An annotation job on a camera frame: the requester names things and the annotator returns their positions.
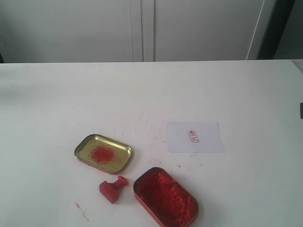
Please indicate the red plastic stamp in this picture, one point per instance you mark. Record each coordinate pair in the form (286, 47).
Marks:
(111, 191)

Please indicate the gold tin lid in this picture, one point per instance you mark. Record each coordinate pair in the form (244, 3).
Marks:
(103, 153)

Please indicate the red ink pad tin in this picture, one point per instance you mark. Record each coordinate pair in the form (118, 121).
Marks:
(168, 203)

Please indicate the white paper sheet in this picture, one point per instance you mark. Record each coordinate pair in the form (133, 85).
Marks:
(194, 137)

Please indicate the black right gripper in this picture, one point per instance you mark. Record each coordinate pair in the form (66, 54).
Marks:
(301, 110)

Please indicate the dark post at right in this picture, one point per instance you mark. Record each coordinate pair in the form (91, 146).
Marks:
(275, 29)

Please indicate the white cabinet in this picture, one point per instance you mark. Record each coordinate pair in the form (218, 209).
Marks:
(132, 30)

